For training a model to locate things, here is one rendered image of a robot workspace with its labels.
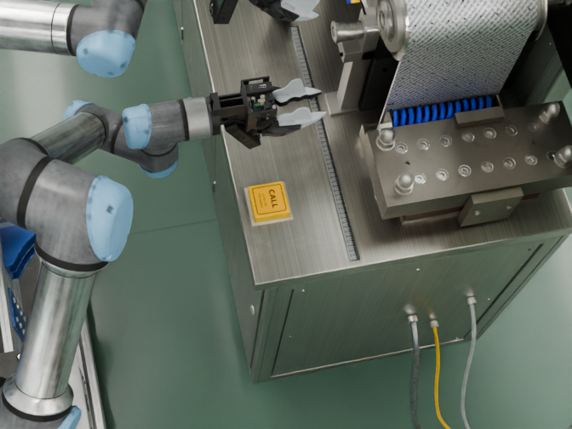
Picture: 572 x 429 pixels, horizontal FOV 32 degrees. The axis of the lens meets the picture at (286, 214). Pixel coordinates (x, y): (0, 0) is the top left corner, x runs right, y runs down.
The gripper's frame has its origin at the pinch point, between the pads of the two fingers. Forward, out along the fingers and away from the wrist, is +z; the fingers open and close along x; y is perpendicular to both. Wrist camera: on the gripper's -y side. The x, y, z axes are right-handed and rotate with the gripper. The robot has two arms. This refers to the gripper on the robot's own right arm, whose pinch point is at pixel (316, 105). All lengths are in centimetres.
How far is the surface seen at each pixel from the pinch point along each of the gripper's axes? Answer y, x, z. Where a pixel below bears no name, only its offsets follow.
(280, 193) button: -16.6, -9.2, -7.6
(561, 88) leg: -35, 13, 65
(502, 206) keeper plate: -10.7, -21.9, 32.8
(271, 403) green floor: -109, -30, -8
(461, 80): 1.4, -0.2, 27.9
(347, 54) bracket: 4.3, 7.1, 7.1
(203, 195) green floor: -109, 34, -15
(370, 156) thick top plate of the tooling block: -7.7, -8.4, 9.5
